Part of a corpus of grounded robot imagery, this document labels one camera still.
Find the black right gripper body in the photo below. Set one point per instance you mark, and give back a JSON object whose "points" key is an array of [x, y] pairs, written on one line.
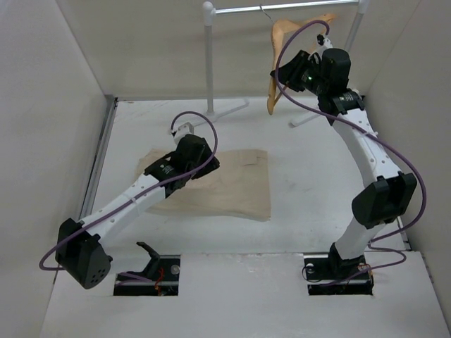
{"points": [[311, 80]]}

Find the wooden clothes hanger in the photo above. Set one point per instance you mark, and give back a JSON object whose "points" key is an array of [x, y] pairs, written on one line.
{"points": [[280, 29]]}

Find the beige trousers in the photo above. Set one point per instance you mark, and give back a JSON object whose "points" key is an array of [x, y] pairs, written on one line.
{"points": [[239, 188]]}

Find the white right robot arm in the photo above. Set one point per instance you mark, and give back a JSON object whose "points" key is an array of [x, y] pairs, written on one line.
{"points": [[387, 190]]}

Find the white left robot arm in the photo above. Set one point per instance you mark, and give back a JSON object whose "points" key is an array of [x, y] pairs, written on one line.
{"points": [[81, 245]]}

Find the white clothes rack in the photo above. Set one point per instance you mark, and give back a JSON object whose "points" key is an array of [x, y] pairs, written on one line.
{"points": [[238, 53]]}

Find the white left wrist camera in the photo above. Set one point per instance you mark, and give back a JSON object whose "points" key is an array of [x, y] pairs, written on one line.
{"points": [[181, 131]]}

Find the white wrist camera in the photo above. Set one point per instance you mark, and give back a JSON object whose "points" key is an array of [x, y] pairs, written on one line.
{"points": [[323, 42], [181, 131]]}

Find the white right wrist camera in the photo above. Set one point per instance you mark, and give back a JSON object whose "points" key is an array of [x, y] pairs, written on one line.
{"points": [[323, 42]]}

